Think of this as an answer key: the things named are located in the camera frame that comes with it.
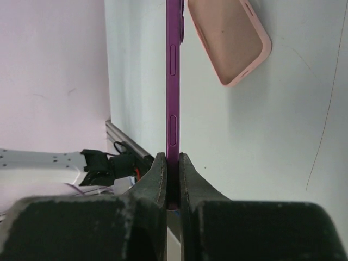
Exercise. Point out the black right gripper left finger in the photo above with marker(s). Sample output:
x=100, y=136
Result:
x=131, y=226

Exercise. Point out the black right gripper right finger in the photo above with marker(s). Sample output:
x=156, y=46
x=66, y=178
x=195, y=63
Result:
x=213, y=227

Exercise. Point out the pink phone case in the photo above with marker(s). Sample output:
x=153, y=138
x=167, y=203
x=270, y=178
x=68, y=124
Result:
x=232, y=35

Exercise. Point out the purple smartphone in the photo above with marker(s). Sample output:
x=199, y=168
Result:
x=174, y=38

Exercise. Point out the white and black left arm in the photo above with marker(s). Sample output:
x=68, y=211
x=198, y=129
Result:
x=86, y=168

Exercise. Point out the aluminium frame rail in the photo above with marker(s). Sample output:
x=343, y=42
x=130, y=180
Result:
x=125, y=144

